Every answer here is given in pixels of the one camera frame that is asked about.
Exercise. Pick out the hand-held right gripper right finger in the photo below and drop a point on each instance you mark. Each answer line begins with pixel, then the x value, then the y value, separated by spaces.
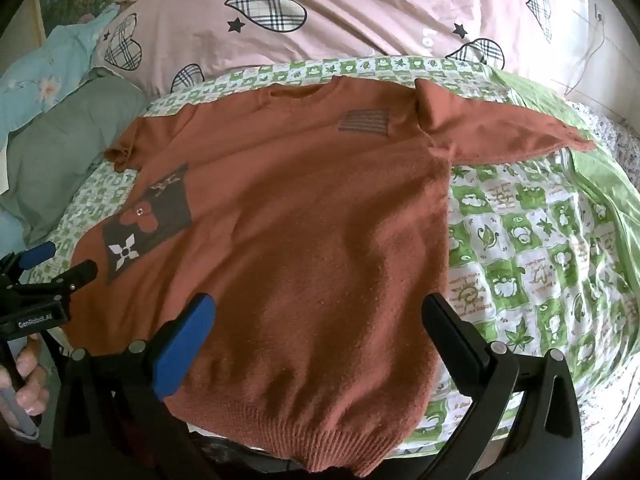
pixel 457 342

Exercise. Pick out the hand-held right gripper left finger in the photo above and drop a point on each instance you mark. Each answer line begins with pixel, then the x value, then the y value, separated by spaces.
pixel 184 347

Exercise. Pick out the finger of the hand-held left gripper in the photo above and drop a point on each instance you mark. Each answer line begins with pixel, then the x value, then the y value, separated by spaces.
pixel 39 254
pixel 75 275

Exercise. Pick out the orange knit sweater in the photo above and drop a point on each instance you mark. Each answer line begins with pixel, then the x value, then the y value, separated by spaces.
pixel 300 240

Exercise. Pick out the person's left hand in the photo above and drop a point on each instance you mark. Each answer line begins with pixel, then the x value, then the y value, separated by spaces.
pixel 31 387

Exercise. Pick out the grey-green pillow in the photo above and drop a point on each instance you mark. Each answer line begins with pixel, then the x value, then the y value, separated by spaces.
pixel 60 150

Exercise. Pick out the green checkered bed sheet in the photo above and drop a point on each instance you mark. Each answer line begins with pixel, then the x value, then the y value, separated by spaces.
pixel 530 265

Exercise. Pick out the light blue floral cloth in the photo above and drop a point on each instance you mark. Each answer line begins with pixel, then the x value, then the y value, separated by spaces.
pixel 45 75

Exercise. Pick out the plain green cloth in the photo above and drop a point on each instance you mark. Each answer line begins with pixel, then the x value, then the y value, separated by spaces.
pixel 600 180

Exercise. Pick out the beige headboard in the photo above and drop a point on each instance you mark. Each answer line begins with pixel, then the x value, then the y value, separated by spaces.
pixel 36 20

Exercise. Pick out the white floral bedsheet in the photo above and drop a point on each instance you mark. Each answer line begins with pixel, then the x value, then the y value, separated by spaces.
pixel 622 160

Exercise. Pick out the pink quilt with plaid hearts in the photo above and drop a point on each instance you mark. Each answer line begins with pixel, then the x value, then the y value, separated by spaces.
pixel 350 15

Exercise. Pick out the white wall socket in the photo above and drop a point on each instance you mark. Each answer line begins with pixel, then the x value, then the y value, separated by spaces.
pixel 599 14

